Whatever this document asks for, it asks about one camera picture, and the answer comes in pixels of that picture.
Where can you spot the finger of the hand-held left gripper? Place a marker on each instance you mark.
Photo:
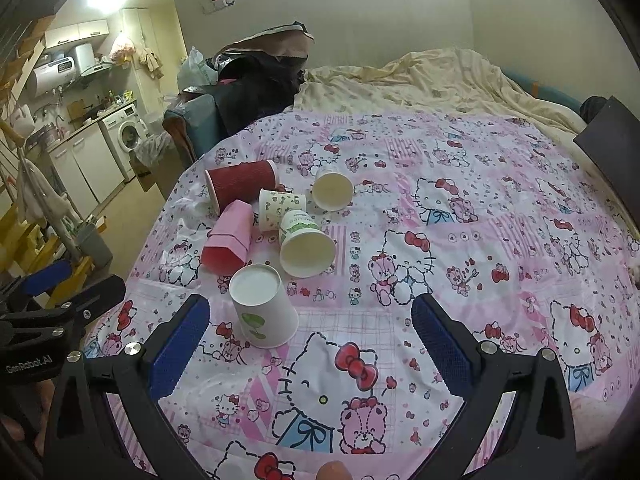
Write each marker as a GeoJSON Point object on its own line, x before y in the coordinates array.
{"type": "Point", "coordinates": [45, 278]}
{"type": "Point", "coordinates": [100, 294]}

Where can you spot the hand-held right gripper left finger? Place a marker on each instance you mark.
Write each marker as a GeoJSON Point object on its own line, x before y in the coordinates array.
{"type": "Point", "coordinates": [177, 352]}

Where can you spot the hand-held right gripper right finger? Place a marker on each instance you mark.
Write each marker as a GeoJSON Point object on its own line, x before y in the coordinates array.
{"type": "Point", "coordinates": [442, 352]}

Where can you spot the person's left forearm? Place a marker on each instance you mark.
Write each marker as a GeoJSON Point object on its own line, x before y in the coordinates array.
{"type": "Point", "coordinates": [42, 402]}

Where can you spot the white cup with green print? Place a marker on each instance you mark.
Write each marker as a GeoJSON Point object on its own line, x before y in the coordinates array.
{"type": "Point", "coordinates": [262, 310]}

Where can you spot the pink paper cup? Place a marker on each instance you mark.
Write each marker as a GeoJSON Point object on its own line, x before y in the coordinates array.
{"type": "Point", "coordinates": [230, 235]}

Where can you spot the white cup with green label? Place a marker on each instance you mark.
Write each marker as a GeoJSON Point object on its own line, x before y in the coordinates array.
{"type": "Point", "coordinates": [305, 255]}

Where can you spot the small white patterned cup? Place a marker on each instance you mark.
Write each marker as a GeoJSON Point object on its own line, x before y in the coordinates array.
{"type": "Point", "coordinates": [275, 207]}

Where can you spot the red ribbed paper cup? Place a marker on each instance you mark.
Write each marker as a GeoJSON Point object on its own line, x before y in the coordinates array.
{"type": "Point", "coordinates": [240, 182]}

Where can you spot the plain white paper cup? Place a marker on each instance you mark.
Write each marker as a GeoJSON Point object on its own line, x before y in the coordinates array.
{"type": "Point", "coordinates": [332, 189]}

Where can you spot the grey bin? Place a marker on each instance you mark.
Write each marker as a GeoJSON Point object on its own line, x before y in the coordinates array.
{"type": "Point", "coordinates": [95, 245]}

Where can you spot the grey hanging cloth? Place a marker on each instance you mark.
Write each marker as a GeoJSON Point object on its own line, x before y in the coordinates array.
{"type": "Point", "coordinates": [37, 190]}

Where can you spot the white kitchen base cabinet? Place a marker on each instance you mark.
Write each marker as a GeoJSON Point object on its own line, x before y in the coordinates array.
{"type": "Point", "coordinates": [85, 160]}

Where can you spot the cardboard box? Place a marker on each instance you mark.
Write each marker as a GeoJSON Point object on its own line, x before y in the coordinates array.
{"type": "Point", "coordinates": [150, 175]}

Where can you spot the metal pot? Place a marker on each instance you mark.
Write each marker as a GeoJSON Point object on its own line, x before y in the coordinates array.
{"type": "Point", "coordinates": [42, 136]}

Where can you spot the white washing machine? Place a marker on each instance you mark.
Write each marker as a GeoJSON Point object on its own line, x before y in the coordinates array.
{"type": "Point", "coordinates": [125, 132]}

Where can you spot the pink cartoon printed blanket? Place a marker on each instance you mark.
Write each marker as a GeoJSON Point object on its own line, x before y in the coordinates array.
{"type": "Point", "coordinates": [400, 185]}

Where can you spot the blue chair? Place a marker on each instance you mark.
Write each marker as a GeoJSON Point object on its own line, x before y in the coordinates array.
{"type": "Point", "coordinates": [200, 120]}

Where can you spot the white water heater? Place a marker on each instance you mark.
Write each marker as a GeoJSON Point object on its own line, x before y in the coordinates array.
{"type": "Point", "coordinates": [55, 72]}

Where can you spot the range hood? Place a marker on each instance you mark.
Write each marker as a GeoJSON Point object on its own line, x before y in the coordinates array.
{"type": "Point", "coordinates": [90, 60]}

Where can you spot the beige hanging cloth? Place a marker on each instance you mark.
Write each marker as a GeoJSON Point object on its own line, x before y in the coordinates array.
{"type": "Point", "coordinates": [150, 62]}

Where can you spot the white plastic bag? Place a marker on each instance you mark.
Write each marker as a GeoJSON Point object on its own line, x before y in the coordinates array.
{"type": "Point", "coordinates": [195, 72]}

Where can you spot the pink hanging bag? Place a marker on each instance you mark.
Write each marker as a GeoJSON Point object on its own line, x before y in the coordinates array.
{"type": "Point", "coordinates": [122, 47]}

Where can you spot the dark brown board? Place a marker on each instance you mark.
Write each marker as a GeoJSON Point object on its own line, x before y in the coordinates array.
{"type": "Point", "coordinates": [615, 145]}

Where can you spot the tall white cabinet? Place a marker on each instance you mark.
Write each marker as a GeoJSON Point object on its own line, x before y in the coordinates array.
{"type": "Point", "coordinates": [145, 25]}

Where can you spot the cream duvet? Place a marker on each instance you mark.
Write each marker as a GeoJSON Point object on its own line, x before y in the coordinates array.
{"type": "Point", "coordinates": [425, 80]}

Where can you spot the beige dark-edged cloth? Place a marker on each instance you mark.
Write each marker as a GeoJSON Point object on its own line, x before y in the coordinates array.
{"type": "Point", "coordinates": [275, 35]}

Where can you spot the yellow wooden frame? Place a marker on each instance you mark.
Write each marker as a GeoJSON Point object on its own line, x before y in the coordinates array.
{"type": "Point", "coordinates": [20, 240]}

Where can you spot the white wall cabinet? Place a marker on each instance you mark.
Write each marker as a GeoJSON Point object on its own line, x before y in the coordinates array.
{"type": "Point", "coordinates": [75, 34]}

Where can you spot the teal bed frame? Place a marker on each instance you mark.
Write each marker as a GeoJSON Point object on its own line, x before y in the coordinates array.
{"type": "Point", "coordinates": [545, 92]}

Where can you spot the wall switch with red bow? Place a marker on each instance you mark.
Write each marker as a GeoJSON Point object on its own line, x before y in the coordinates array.
{"type": "Point", "coordinates": [217, 4]}

